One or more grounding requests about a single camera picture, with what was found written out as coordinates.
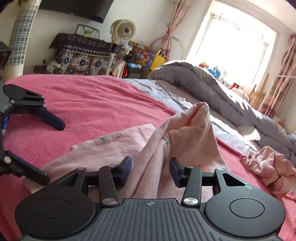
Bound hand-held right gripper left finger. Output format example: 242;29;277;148
55;156;133;208

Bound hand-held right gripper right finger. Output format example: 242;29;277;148
170;158;246;208

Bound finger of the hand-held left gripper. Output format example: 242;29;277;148
10;91;65;131
0;137;51;186

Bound pink strawberry print shirt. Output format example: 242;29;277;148
23;102;229;200

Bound pink blanket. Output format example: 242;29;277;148
0;74;296;241

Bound white mug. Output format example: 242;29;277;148
47;61;63;75

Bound grey bed sheet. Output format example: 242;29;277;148
124;78;262;151

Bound patterned cloth covered cabinet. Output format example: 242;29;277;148
48;33;121;76

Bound white tower fan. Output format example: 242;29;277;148
5;0;42;77

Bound grey floral quilt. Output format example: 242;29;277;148
148;61;296;160

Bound crumpled pink pants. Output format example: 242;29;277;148
239;146;296;198

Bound pile of toys and bags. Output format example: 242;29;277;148
113;40;167;79

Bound wooden easel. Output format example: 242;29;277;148
248;72;270;109

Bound row of windowsill toys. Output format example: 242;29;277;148
199;61;241;90

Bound beige desk fan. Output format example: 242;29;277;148
107;20;136;76

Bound black television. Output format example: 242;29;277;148
38;0;115;24

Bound pink hula hoop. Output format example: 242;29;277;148
150;35;185;61

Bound pink checked curtain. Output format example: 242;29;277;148
258;34;296;118
162;0;189;61

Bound black cable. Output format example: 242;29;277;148
157;82;192;109

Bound black wire basket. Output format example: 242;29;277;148
74;24;101;40

